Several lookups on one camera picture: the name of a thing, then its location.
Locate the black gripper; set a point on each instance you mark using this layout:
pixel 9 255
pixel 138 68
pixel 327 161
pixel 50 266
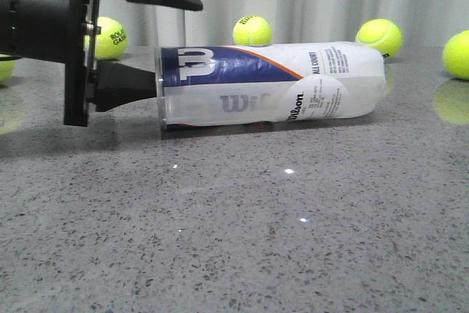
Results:
pixel 64 31

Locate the white blue tennis ball can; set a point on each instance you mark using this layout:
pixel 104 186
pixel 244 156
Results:
pixel 238 84

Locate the tennis ball with black lettering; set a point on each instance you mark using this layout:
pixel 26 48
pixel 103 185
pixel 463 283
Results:
pixel 112 41

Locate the far left tennis ball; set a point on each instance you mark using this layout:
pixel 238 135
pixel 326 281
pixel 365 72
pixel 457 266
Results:
pixel 7 66

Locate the centre tennis ball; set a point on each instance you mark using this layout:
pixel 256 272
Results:
pixel 252 30

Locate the far right tennis ball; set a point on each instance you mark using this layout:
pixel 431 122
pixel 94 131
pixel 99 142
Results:
pixel 455 55

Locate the grey white curtain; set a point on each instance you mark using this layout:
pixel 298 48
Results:
pixel 424 23

